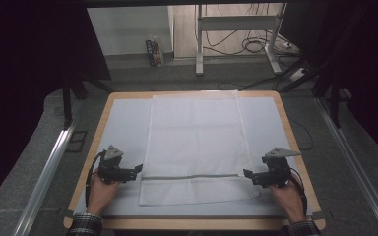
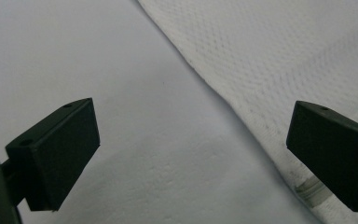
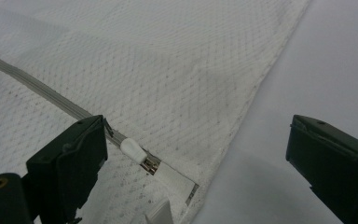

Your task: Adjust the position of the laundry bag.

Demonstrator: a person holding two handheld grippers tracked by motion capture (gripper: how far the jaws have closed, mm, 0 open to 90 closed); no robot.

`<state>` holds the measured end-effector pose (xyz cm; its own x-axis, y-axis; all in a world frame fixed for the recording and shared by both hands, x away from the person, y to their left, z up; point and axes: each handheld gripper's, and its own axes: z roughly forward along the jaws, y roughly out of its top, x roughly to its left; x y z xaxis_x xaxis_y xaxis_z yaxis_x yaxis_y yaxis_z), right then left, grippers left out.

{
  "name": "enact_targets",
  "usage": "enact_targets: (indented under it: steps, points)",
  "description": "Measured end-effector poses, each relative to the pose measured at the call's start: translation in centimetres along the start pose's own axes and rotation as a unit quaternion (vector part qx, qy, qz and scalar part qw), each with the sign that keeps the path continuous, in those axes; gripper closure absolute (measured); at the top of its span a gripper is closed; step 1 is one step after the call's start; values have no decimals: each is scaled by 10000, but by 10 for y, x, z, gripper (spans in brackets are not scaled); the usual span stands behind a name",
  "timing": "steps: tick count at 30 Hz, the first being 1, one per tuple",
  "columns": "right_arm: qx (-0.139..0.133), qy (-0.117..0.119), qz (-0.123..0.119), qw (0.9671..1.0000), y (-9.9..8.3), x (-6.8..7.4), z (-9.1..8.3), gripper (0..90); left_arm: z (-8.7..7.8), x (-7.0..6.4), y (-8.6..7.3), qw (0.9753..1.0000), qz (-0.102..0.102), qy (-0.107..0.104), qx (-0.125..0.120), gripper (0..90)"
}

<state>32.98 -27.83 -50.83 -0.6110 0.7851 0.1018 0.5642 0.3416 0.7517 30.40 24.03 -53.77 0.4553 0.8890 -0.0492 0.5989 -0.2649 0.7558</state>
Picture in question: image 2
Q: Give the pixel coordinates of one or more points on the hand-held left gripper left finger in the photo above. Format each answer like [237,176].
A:
[59,155]

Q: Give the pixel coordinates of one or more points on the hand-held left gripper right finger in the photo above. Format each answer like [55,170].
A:
[335,149]

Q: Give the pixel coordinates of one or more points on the white textured towel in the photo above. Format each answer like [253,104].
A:
[276,56]

